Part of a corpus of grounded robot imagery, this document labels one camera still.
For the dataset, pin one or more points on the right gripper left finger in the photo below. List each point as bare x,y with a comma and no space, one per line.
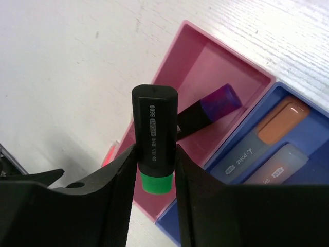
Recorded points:
93,211

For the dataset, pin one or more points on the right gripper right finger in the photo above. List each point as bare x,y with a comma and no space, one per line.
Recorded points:
212,213

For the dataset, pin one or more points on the yellow orange highlighter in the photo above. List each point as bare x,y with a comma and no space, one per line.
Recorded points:
283,164

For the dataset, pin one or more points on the black green highlighter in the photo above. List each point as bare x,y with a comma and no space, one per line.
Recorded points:
155,125

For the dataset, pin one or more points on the grey orange highlighter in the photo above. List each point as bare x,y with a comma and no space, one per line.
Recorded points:
286,115

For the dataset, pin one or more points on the red white pen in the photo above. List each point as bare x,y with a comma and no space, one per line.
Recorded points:
111,153

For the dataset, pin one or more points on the black purple highlighter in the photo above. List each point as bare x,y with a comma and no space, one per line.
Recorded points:
207,111

